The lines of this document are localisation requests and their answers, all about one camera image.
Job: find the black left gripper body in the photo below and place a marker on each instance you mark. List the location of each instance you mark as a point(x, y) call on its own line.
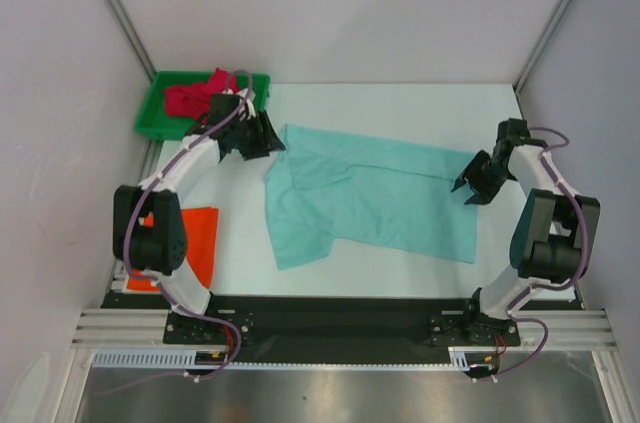
point(250, 129)

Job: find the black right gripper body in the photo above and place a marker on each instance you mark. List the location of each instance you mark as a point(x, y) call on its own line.
point(484, 175)

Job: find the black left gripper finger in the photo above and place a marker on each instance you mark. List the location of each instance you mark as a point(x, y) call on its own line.
point(255, 147)
point(266, 129)

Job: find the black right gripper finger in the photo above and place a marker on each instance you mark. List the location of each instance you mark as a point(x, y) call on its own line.
point(484, 189)
point(479, 165)

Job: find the teal t shirt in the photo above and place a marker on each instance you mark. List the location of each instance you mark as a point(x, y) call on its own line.
point(329, 186)

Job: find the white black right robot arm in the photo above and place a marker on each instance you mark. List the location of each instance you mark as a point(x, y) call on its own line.
point(551, 246)

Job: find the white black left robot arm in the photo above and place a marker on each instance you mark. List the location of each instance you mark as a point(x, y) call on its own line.
point(149, 234)

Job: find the red crumpled t shirt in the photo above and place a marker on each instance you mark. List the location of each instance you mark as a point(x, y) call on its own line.
point(191, 98)

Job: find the orange folded t shirt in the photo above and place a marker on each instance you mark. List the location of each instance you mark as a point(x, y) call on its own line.
point(201, 225)

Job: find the green plastic tray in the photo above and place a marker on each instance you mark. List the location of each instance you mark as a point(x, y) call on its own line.
point(152, 121)

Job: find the left side aluminium rail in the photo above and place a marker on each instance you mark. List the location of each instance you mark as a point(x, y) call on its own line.
point(139, 162)

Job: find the right side aluminium rail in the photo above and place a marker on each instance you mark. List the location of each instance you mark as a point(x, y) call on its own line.
point(548, 177)

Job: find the aluminium frame rail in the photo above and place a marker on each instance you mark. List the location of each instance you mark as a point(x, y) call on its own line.
point(101, 328)

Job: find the white slotted cable duct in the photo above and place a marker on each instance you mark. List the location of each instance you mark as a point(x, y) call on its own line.
point(197, 360)

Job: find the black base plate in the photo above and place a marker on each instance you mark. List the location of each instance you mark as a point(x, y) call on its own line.
point(323, 330)

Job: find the right vertical aluminium post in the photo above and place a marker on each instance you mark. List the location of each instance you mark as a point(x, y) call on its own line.
point(552, 25)

